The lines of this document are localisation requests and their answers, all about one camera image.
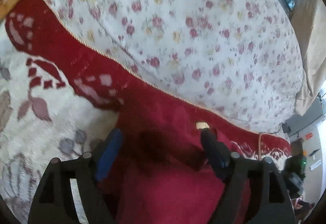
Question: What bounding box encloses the beige curtain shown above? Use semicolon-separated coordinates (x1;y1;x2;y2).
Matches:
291;0;325;116

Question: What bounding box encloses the red knit garment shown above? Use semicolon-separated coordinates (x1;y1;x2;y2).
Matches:
98;91;253;224

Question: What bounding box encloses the white floral plush blanket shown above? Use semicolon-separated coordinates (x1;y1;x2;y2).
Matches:
0;0;292;224

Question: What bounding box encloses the floral white bed sheet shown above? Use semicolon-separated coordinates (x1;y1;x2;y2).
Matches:
45;0;303;132

